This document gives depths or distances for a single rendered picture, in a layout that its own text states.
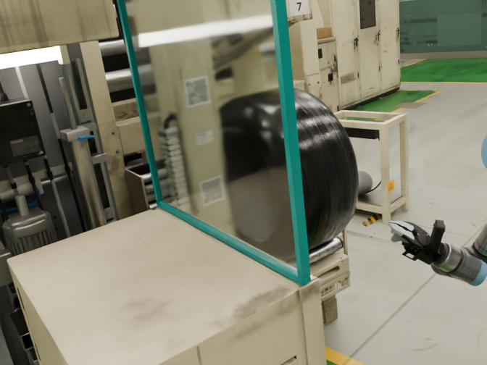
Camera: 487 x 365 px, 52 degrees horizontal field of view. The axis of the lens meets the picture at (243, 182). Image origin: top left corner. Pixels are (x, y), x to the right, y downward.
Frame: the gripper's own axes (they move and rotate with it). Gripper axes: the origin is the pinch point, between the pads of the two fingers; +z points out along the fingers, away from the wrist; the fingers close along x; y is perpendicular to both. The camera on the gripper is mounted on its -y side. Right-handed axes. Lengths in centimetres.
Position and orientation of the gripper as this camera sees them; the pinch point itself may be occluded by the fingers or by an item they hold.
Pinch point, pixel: (393, 223)
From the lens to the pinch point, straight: 168.9
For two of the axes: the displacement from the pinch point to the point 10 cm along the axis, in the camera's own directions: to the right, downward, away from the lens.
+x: 2.2, -6.4, 7.3
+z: -8.8, -4.6, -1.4
